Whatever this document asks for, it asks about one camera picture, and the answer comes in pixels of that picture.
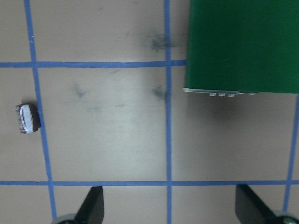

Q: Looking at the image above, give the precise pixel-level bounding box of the green conveyor belt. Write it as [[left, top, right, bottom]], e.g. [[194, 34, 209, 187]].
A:
[[184, 0, 299, 95]]

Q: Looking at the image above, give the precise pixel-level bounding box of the brown cylindrical capacitor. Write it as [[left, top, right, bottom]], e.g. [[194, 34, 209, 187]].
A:
[[15, 104, 41, 134]]

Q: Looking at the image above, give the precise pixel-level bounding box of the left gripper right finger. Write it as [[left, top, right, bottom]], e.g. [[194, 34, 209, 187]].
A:
[[235, 184, 277, 224]]

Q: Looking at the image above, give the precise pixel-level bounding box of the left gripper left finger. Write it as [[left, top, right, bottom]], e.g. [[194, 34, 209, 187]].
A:
[[74, 186, 104, 224]]

